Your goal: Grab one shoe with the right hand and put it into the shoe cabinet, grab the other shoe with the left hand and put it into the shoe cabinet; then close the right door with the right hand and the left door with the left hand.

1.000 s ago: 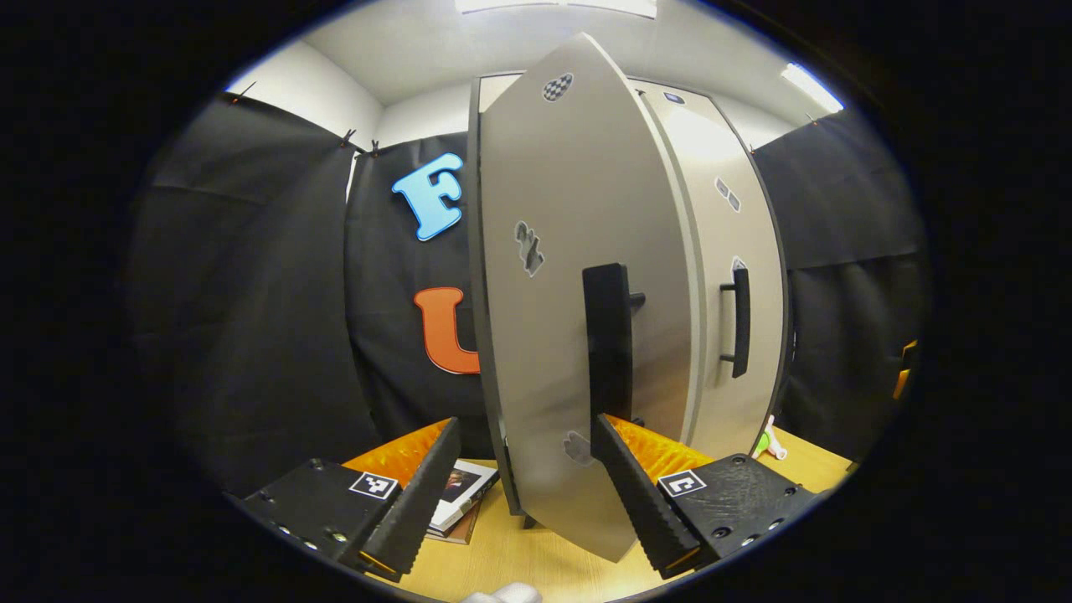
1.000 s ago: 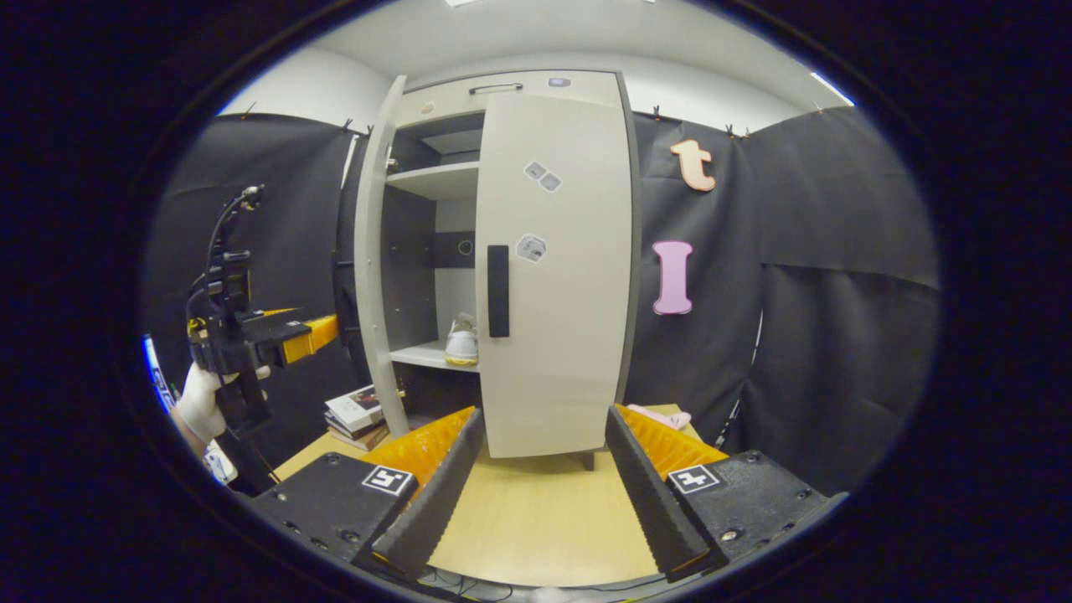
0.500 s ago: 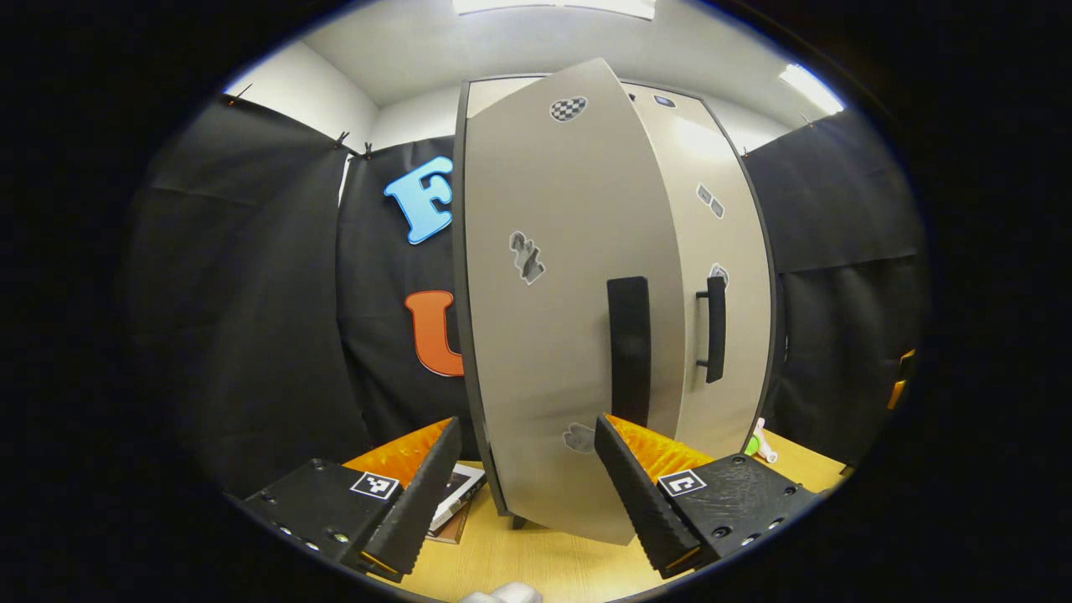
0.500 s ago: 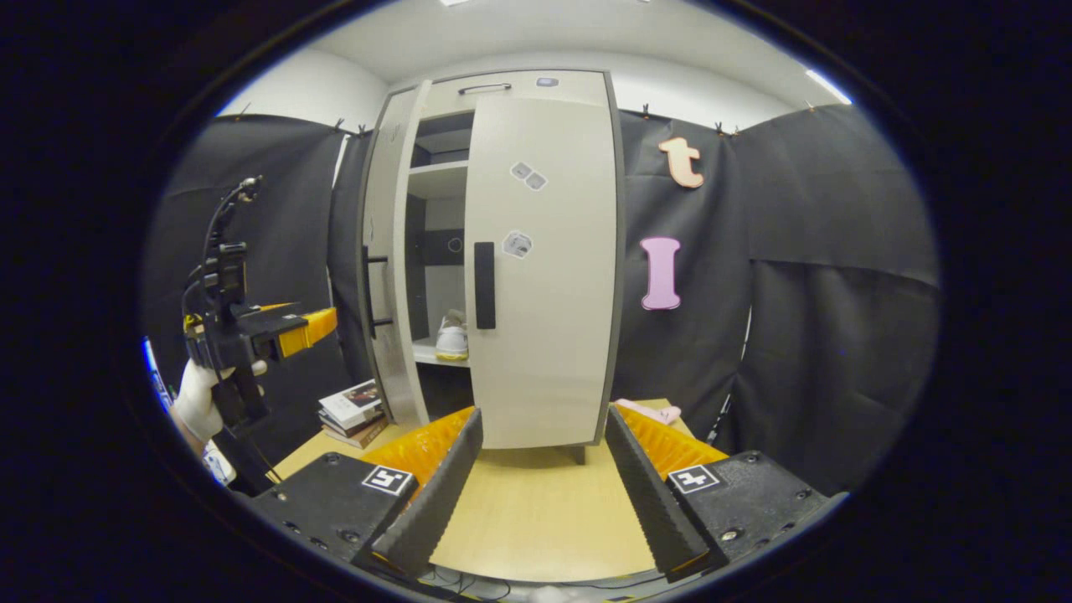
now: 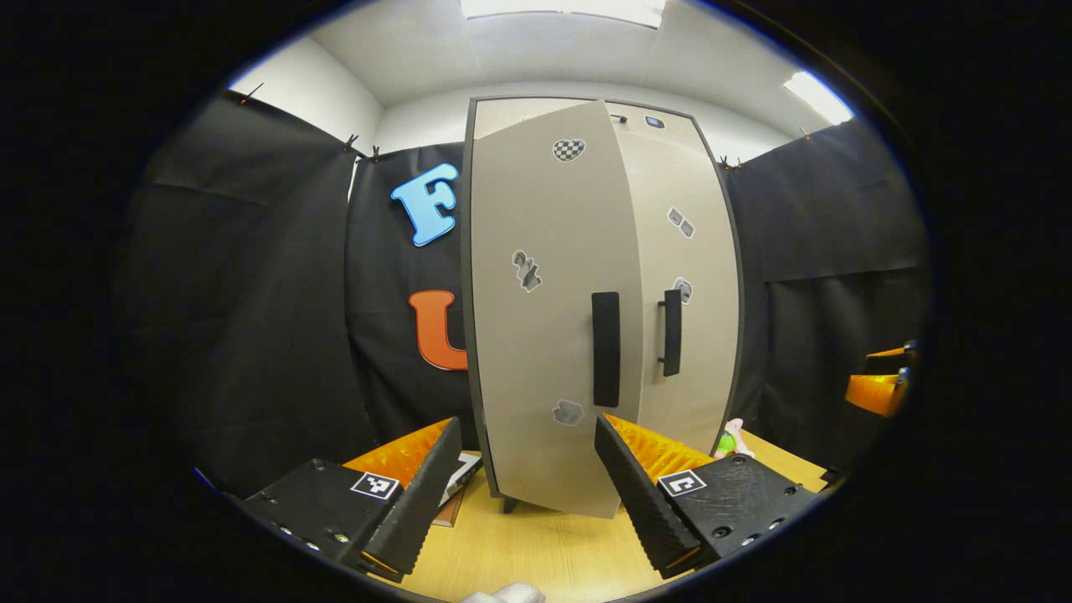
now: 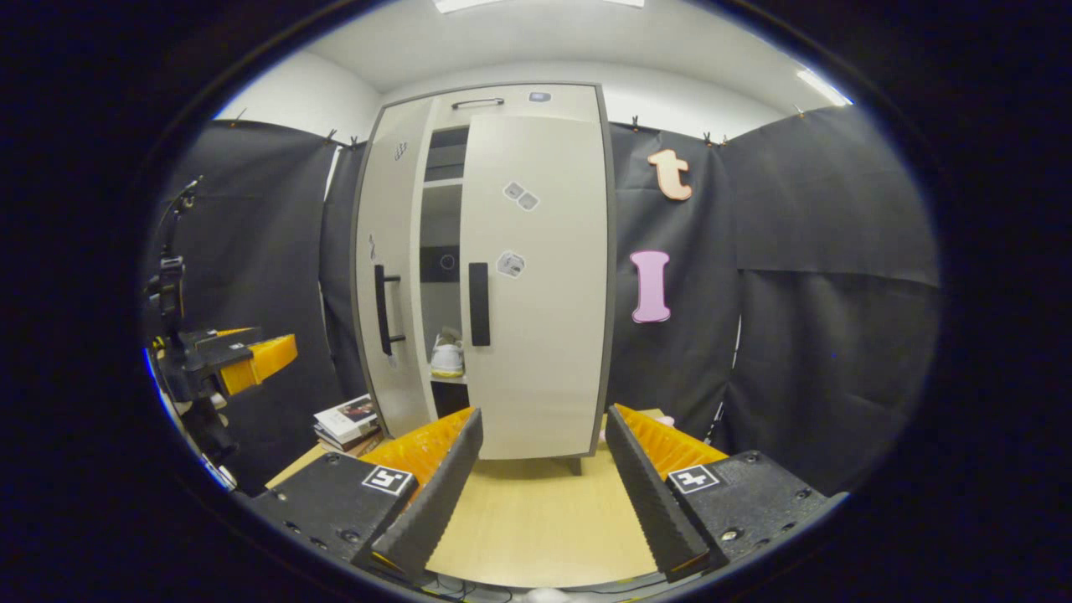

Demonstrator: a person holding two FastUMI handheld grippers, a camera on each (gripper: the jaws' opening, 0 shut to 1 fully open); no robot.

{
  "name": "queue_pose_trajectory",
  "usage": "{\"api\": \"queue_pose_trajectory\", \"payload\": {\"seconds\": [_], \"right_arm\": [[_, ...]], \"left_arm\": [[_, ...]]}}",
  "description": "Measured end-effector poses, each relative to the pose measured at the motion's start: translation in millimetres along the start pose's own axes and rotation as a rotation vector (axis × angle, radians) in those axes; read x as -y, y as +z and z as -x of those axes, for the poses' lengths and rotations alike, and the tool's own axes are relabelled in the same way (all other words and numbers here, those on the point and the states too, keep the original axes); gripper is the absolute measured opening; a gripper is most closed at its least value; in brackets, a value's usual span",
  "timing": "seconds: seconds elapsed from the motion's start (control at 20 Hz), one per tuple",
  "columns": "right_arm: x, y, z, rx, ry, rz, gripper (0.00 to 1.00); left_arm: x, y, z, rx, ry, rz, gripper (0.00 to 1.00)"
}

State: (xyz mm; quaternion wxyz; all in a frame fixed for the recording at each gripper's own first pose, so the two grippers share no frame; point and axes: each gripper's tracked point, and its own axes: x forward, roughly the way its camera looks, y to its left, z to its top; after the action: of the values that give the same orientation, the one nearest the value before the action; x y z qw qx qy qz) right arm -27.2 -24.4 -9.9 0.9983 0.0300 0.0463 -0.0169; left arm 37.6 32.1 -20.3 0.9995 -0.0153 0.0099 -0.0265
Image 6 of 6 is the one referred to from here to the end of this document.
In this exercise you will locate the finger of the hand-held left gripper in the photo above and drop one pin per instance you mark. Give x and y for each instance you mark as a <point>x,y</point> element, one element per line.
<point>268,358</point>
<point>226,339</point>

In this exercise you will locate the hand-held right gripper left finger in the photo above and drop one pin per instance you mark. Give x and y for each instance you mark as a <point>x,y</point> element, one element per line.
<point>431,502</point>

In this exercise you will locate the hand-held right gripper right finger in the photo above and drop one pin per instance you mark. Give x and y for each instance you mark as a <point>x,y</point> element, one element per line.
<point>649,502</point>

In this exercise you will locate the white shoe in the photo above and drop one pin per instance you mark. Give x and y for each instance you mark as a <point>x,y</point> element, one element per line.
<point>446,360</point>

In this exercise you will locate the grey cabinet door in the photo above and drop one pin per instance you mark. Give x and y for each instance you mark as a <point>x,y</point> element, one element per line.
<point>544,352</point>
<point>394,209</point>

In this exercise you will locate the grey shoe cabinet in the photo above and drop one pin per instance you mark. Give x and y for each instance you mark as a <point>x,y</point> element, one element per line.
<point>441,209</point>

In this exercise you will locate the grey cabinet drawer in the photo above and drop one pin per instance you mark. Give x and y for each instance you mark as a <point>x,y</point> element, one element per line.
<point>569,100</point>

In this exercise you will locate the dark edged book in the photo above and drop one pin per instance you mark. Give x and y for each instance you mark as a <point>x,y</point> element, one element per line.
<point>352,441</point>

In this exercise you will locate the black backdrop cloth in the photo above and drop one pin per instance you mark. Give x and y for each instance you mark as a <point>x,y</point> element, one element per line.
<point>837,335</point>

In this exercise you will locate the ceiling light panel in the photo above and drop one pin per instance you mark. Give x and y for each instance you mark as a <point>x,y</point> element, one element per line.
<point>825,86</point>
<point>456,4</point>

